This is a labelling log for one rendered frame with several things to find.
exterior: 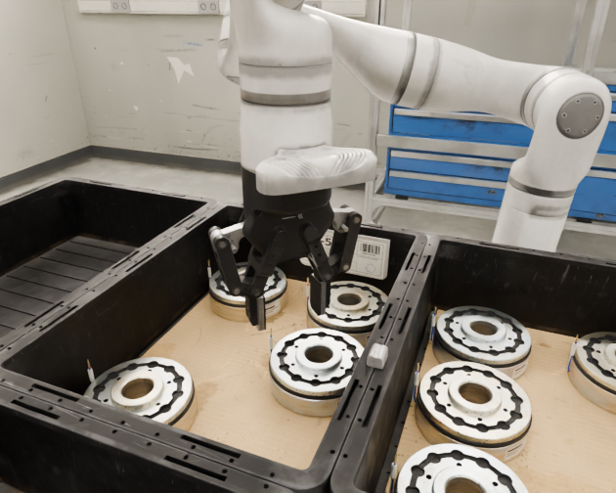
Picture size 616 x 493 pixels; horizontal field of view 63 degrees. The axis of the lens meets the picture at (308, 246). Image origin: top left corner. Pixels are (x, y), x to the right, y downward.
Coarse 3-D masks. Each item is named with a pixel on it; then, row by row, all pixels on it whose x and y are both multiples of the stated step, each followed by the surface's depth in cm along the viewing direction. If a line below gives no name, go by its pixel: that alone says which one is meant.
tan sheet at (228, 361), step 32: (288, 288) 70; (192, 320) 63; (224, 320) 63; (288, 320) 63; (160, 352) 57; (192, 352) 57; (224, 352) 57; (256, 352) 57; (224, 384) 53; (256, 384) 53; (224, 416) 49; (256, 416) 49; (288, 416) 49; (256, 448) 45; (288, 448) 45
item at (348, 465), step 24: (432, 240) 61; (456, 240) 61; (432, 264) 56; (576, 264) 56; (600, 264) 56; (408, 312) 50; (384, 384) 38; (360, 408) 36; (360, 432) 34; (360, 456) 33; (336, 480) 31
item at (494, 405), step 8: (464, 376) 49; (472, 376) 49; (456, 384) 47; (464, 384) 48; (472, 384) 48; (480, 384) 48; (488, 384) 47; (448, 392) 47; (456, 392) 47; (488, 392) 47; (496, 392) 47; (456, 400) 46; (464, 400) 46; (496, 400) 46; (464, 408) 45; (472, 408) 45; (480, 408) 45; (488, 408) 45; (496, 408) 45
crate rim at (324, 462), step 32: (192, 224) 65; (416, 256) 57; (96, 288) 51; (64, 320) 46; (384, 320) 48; (0, 352) 42; (0, 384) 39; (32, 384) 38; (352, 384) 39; (96, 416) 36; (128, 416) 36; (352, 416) 36; (192, 448) 33; (224, 448) 33; (320, 448) 33; (288, 480) 31; (320, 480) 31
